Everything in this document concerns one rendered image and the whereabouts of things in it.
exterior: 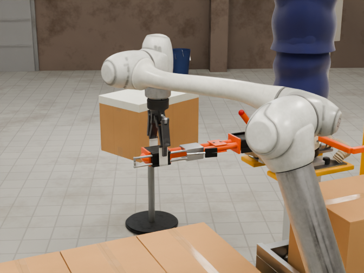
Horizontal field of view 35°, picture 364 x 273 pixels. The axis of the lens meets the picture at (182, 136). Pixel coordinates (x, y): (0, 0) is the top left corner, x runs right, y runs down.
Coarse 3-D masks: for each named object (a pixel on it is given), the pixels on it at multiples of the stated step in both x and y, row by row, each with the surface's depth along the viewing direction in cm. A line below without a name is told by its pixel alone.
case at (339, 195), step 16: (336, 192) 253; (352, 192) 253; (336, 208) 237; (352, 208) 237; (336, 224) 233; (352, 224) 226; (336, 240) 234; (352, 240) 228; (288, 256) 269; (352, 256) 230; (304, 272) 258; (352, 272) 233
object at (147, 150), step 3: (141, 147) 204; (144, 147) 204; (147, 147) 204; (150, 147) 204; (153, 147) 204; (156, 147) 204; (141, 150) 204; (144, 150) 202; (147, 150) 201; (150, 150) 201; (153, 150) 201; (156, 150) 201; (141, 153) 205; (147, 153) 199; (150, 153) 198; (150, 159) 199; (147, 162) 200; (150, 162) 199
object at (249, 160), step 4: (244, 156) 236; (248, 156) 236; (252, 156) 234; (244, 160) 234; (248, 160) 232; (252, 160) 231; (256, 160) 231; (252, 164) 229; (256, 164) 228; (260, 164) 229; (264, 164) 230
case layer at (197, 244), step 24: (120, 240) 297; (144, 240) 297; (168, 240) 297; (192, 240) 297; (216, 240) 297; (0, 264) 274; (24, 264) 274; (48, 264) 274; (72, 264) 274; (96, 264) 274; (120, 264) 274; (144, 264) 274; (168, 264) 274; (192, 264) 274; (216, 264) 274; (240, 264) 274
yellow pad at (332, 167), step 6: (330, 162) 226; (336, 162) 226; (342, 162) 226; (348, 162) 228; (318, 168) 220; (324, 168) 221; (330, 168) 221; (336, 168) 222; (342, 168) 223; (348, 168) 224; (270, 174) 218; (318, 174) 219; (324, 174) 220
